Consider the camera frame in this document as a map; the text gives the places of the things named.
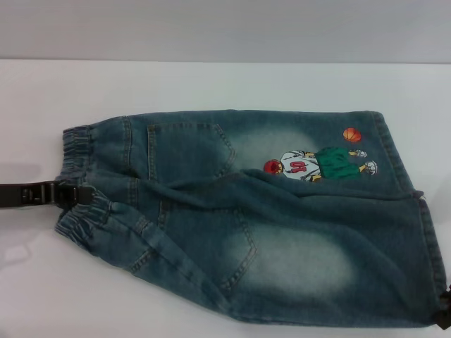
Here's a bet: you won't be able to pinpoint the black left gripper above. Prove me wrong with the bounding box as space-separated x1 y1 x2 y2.
0 180 91 210

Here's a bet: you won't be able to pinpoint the blue denim shorts with embroidery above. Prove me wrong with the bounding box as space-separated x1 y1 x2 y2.
54 109 451 338

